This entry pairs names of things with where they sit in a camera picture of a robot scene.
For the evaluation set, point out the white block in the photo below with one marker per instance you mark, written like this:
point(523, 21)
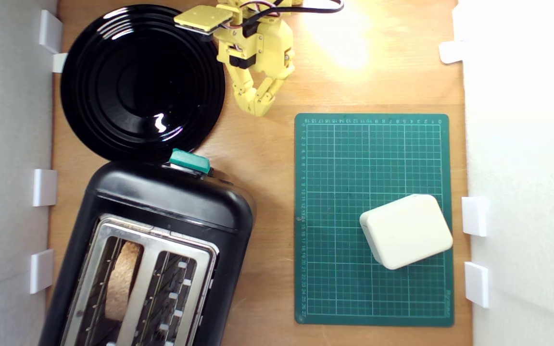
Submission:
point(407, 230)

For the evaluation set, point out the black two-slot toaster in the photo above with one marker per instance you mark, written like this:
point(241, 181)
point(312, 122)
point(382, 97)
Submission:
point(171, 202)

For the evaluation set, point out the black ridged plate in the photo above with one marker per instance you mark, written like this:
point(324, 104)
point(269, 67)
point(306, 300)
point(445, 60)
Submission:
point(128, 81)

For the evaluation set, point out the white wall clip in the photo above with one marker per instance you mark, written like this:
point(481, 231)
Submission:
point(59, 62)
point(45, 187)
point(477, 284)
point(41, 270)
point(451, 52)
point(50, 31)
point(475, 216)

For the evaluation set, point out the brown bread slice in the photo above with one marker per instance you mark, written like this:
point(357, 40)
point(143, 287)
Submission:
point(122, 283)

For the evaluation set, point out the green cutting mat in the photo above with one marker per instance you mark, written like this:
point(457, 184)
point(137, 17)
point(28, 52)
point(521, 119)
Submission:
point(349, 192)

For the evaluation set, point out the green toaster lever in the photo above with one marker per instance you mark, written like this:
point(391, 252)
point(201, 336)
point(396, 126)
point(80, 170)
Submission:
point(190, 161)

